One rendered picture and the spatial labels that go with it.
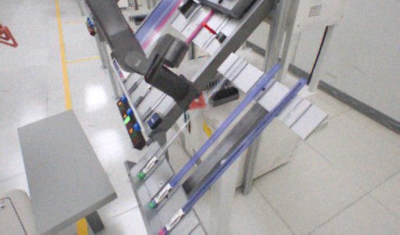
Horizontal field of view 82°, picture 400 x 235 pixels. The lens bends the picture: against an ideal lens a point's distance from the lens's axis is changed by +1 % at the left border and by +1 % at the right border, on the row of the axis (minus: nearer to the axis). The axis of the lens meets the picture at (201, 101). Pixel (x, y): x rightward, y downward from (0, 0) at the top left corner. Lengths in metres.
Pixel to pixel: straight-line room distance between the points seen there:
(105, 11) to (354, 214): 1.64
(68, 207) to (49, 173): 0.19
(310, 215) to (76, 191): 1.25
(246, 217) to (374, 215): 0.75
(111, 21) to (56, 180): 0.68
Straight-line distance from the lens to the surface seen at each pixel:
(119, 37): 0.53
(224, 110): 1.15
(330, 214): 1.68
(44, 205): 0.99
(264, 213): 1.55
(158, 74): 0.53
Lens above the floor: 1.33
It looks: 36 degrees down
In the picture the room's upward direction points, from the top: straight up
